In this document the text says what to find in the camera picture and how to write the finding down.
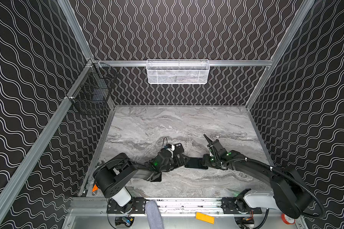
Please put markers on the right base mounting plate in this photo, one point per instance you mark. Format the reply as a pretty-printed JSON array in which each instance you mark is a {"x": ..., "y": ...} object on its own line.
[{"x": 237, "y": 206}]

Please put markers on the orange handled tool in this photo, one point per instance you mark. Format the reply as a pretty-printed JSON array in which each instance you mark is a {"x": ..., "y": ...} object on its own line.
[{"x": 95, "y": 188}]

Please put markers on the white mesh basket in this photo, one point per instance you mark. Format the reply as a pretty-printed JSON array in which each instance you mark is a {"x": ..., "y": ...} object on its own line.
[{"x": 177, "y": 72}]

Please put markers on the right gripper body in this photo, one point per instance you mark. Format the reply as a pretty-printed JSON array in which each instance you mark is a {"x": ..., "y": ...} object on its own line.
[{"x": 216, "y": 154}]

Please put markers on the black phone screen up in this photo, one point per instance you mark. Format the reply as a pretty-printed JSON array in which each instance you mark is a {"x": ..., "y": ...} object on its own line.
[{"x": 156, "y": 178}]

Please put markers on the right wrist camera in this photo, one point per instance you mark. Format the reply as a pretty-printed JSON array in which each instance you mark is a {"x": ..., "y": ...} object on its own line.
[{"x": 215, "y": 147}]

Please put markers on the black phone case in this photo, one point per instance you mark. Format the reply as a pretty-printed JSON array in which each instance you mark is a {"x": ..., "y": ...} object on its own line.
[{"x": 177, "y": 149}]

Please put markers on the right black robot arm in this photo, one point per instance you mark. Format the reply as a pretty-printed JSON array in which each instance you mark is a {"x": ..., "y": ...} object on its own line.
[{"x": 292, "y": 196}]

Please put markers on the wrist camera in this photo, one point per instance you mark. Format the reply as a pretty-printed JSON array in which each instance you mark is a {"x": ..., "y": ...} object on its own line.
[
  {"x": 215, "y": 147},
  {"x": 170, "y": 147}
]

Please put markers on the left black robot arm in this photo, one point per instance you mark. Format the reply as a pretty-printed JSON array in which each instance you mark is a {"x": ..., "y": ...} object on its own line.
[{"x": 112, "y": 177}]

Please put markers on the grey cloth roll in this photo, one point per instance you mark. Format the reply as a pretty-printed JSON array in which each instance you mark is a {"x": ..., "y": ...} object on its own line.
[{"x": 153, "y": 215}]

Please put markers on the black wire basket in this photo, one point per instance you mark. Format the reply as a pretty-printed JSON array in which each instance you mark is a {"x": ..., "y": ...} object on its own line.
[{"x": 93, "y": 97}]

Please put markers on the blue phone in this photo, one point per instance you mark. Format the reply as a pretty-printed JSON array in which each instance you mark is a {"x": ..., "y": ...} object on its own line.
[{"x": 195, "y": 163}]

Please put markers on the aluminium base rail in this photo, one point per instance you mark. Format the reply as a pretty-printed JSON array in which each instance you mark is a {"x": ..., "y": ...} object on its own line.
[{"x": 96, "y": 206}]

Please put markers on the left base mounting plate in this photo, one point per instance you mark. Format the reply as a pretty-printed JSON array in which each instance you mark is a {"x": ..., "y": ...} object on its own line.
[{"x": 126, "y": 206}]

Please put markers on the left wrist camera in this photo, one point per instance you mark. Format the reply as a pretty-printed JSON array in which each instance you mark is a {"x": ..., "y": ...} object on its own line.
[{"x": 170, "y": 147}]

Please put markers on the base mounting plate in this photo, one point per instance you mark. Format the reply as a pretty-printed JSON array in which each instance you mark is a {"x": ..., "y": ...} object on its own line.
[
  {"x": 126, "y": 206},
  {"x": 237, "y": 206}
]

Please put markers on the yellow card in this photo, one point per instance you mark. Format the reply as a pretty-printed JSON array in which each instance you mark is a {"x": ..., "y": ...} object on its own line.
[{"x": 205, "y": 218}]

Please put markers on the red tape roll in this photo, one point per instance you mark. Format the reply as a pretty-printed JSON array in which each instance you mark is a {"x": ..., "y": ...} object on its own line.
[{"x": 287, "y": 220}]

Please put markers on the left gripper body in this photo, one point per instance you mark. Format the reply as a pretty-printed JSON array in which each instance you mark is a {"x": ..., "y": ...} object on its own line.
[{"x": 179, "y": 160}]

